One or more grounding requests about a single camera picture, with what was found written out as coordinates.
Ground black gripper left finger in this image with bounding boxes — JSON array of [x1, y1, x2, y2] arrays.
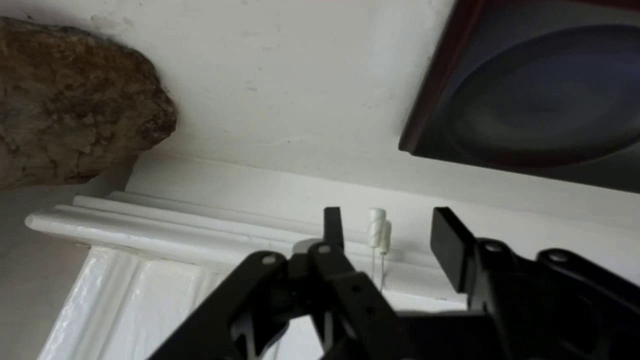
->
[[149, 206, 416, 360]]

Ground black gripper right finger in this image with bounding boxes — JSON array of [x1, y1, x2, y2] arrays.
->
[[431, 206, 640, 360]]

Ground small white peg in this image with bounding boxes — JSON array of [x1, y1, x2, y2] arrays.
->
[[366, 206, 394, 289]]

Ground dark brown square dish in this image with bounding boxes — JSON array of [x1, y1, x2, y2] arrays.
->
[[397, 0, 640, 195]]

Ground large brown rock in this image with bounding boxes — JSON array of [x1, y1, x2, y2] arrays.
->
[[0, 13, 181, 194]]

